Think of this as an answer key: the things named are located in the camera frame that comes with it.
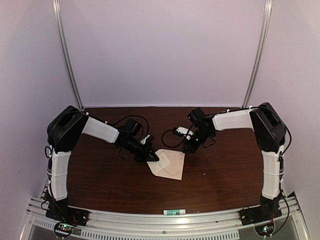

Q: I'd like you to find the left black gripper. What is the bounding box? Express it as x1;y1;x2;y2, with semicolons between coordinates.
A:
124;137;159;163

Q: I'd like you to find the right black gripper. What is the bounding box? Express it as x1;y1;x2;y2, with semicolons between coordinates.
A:
182;129;213;155

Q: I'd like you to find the beige envelope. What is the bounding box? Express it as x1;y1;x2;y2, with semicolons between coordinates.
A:
147;149;185;181

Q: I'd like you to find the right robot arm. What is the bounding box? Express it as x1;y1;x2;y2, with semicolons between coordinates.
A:
183;102;288;221

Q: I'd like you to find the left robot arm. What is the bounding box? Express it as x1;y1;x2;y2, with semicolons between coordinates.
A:
47;105;160;222

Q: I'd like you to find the green white glue stick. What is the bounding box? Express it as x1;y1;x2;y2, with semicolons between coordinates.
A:
163;209;186;216

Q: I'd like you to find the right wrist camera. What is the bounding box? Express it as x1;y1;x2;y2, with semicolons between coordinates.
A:
172;126;194;140

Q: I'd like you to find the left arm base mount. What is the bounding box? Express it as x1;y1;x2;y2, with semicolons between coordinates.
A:
45;198;89;227

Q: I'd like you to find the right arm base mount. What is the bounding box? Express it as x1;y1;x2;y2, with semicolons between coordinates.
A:
238;199;283;226

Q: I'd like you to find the aluminium front rail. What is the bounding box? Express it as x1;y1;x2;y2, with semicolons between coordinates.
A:
18;196;310;240

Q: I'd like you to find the right aluminium frame post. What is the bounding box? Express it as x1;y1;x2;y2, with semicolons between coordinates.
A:
241;0;273;108

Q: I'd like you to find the aluminium frame post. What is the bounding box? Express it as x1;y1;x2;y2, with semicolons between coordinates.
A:
241;0;273;108
52;0;84;110

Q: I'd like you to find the left aluminium frame post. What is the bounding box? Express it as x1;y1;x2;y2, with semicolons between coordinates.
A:
52;0;84;110

